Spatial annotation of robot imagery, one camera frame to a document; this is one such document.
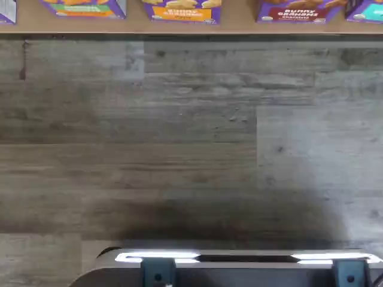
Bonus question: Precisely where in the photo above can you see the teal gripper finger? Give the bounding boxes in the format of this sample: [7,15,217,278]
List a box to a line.
[332,259,369,287]
[140,258,177,287]

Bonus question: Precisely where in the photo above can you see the purple box brown patch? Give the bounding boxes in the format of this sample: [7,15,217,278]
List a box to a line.
[256,0,344,25]

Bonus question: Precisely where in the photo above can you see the lower wooden shelf board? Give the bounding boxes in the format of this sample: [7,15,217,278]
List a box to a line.
[0,0,383,36]

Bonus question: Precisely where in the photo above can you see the purple box orange patch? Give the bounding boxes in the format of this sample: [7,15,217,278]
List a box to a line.
[142,0,223,25]

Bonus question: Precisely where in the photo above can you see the purple box teal patch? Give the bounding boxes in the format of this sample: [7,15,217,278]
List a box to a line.
[344,0,383,23]

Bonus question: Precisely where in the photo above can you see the purple box green patch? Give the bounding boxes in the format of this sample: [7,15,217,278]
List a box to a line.
[39,0,127,20]

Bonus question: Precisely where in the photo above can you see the purple box violet patch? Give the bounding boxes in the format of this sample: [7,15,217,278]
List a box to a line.
[0,0,17,25]

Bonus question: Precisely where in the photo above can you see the black metal shelf frame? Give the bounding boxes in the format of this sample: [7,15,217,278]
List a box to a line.
[0,33,383,42]

